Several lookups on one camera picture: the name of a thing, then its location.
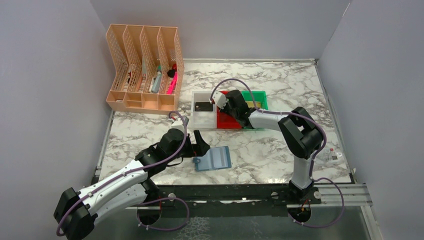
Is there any red plastic bin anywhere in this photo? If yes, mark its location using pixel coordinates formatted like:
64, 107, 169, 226
216, 107, 242, 130

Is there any blue leather card holder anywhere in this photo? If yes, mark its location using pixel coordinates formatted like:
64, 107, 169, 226
192, 146, 232, 172

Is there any green plastic bin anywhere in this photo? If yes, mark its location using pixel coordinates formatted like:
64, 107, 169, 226
241, 90, 268, 110

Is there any white plastic bin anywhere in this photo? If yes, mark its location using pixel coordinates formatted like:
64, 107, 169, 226
189, 91, 217, 130

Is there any peach plastic file organizer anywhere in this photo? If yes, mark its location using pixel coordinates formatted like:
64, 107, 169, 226
106, 24, 185, 114

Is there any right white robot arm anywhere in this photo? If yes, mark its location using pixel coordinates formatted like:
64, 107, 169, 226
211, 90, 325, 200

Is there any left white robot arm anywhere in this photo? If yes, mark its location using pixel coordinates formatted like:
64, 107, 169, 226
53, 128, 211, 240

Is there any gold credit card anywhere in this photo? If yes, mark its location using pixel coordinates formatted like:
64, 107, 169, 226
246, 101, 261, 108

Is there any black credit card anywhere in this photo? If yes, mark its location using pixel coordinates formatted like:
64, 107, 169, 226
193, 101, 214, 112

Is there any pink highlighter pen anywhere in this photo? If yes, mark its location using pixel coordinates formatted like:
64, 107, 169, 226
166, 72, 178, 95

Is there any teal grey stapler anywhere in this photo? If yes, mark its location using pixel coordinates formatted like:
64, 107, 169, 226
149, 65, 162, 94

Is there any black binder clip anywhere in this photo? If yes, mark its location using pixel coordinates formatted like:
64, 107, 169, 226
167, 68, 177, 79

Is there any clear plastic packet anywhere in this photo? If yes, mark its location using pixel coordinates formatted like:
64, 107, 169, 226
314, 148, 344, 166

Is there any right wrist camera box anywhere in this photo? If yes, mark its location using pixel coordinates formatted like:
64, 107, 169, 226
210, 91, 227, 109

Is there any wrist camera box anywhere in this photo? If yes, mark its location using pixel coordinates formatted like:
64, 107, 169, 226
171, 116, 190, 132
210, 91, 227, 109

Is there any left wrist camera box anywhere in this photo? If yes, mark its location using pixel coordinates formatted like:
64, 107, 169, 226
171, 116, 190, 132

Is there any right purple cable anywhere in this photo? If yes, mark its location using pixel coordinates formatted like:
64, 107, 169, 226
209, 78, 345, 229

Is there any purple cable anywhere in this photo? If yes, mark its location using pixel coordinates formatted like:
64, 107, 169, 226
55, 110, 191, 237
209, 78, 345, 229

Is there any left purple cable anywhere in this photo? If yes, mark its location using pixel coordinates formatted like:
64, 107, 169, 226
55, 110, 191, 237

